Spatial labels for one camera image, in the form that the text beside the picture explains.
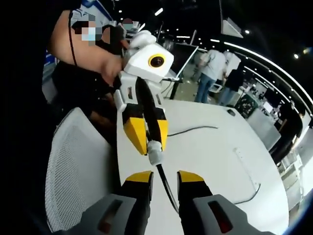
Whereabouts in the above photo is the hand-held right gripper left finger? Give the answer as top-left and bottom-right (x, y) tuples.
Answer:
(61, 170), (155, 235)

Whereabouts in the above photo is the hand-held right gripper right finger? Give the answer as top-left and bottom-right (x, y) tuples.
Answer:
(176, 170), (269, 235)

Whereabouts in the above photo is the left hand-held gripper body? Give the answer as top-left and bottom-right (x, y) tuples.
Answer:
(122, 29), (175, 83)

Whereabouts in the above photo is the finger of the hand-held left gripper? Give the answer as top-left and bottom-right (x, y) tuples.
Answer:
(113, 72), (149, 157)
(146, 79), (169, 151)

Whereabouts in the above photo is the grey plastic cable gland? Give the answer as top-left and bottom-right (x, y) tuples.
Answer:
(146, 140), (164, 167)

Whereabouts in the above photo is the person's left forearm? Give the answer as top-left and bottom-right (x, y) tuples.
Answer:
(49, 9), (123, 85)

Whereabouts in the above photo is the black board on stand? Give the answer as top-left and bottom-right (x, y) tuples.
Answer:
(170, 42), (199, 100)

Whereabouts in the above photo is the white table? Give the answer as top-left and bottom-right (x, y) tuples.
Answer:
(116, 97), (291, 235)

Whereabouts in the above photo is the person's body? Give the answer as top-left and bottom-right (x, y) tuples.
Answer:
(31, 4), (122, 145)

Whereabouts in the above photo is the white power strip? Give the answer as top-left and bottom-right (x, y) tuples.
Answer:
(233, 146), (258, 189)

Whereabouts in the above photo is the white mesh chair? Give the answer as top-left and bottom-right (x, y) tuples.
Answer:
(45, 107), (122, 233)

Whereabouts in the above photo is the grey partition panel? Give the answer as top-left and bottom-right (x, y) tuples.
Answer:
(245, 107), (282, 151)

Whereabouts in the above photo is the loose black cable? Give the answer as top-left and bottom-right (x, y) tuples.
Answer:
(168, 125), (219, 137)

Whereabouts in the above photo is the thin dark cable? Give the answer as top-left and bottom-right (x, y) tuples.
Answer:
(232, 183), (262, 205)

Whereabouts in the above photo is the thin black worn cable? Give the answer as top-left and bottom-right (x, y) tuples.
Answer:
(67, 9), (79, 67)

